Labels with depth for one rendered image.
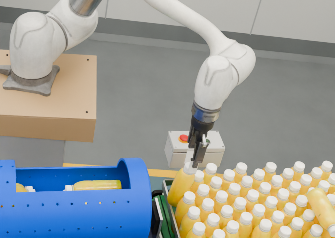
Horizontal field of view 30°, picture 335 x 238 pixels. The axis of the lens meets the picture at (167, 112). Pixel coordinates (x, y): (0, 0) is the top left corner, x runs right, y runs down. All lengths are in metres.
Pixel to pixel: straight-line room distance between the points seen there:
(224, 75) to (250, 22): 3.12
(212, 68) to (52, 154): 0.91
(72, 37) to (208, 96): 0.72
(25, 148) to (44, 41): 0.46
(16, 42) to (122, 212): 0.77
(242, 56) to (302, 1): 3.00
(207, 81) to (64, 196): 0.54
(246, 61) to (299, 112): 2.61
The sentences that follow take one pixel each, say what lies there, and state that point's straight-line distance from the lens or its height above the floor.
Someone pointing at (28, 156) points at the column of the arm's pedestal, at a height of 0.84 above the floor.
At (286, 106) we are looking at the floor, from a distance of 4.62.
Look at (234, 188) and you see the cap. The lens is 2.23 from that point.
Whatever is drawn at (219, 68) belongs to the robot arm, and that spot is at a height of 1.58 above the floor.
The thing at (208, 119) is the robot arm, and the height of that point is 1.39.
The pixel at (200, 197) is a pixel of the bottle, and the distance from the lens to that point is 2.20.
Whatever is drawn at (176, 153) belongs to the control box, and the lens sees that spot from 2.29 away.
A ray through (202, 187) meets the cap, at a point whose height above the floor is 1.08.
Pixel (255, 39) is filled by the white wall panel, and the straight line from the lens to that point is 5.05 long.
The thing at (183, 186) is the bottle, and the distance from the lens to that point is 2.17.
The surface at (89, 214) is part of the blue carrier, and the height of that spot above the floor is 1.17.
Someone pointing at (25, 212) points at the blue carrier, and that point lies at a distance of 1.88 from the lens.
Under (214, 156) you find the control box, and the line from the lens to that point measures 2.35.
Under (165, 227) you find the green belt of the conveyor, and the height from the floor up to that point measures 0.90.
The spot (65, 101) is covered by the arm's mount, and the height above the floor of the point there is 1.11.
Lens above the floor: 2.59
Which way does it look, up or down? 38 degrees down
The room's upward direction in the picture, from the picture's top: 13 degrees clockwise
